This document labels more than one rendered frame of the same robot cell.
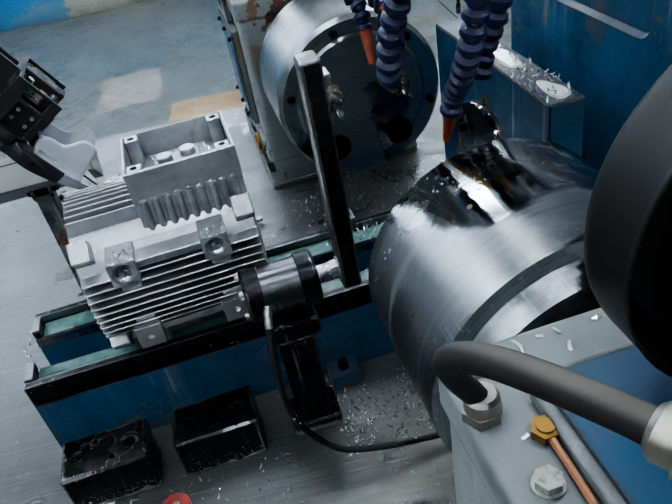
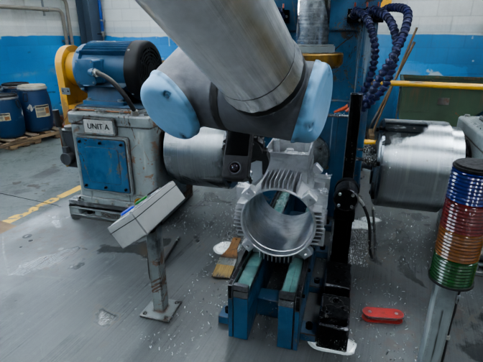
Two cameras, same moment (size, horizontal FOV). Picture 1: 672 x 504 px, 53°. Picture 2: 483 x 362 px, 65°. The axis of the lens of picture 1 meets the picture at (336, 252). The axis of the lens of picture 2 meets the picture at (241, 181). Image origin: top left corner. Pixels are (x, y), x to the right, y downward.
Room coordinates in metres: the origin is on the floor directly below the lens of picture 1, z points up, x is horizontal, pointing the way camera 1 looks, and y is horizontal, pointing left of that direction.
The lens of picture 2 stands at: (0.44, 0.96, 1.38)
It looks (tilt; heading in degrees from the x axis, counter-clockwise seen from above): 21 degrees down; 295
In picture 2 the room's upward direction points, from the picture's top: straight up
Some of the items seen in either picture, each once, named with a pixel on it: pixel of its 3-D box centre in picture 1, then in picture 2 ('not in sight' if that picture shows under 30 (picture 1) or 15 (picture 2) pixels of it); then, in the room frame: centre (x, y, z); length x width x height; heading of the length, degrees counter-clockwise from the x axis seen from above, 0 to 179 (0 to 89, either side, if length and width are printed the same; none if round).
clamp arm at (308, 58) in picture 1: (329, 181); (351, 144); (0.58, -0.01, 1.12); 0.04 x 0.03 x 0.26; 99
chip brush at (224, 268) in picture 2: not in sight; (229, 256); (0.85, 0.14, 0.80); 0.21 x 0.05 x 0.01; 103
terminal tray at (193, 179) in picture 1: (184, 169); (289, 160); (0.69, 0.15, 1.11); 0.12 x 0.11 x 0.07; 100
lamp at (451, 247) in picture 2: not in sight; (459, 240); (0.35, 0.37, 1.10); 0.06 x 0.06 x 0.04
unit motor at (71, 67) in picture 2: not in sight; (108, 108); (1.36, 0.01, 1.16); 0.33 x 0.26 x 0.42; 9
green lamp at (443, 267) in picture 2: not in sight; (453, 266); (0.35, 0.37, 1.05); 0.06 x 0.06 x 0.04
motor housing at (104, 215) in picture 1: (174, 245); (284, 204); (0.69, 0.19, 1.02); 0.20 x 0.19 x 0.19; 100
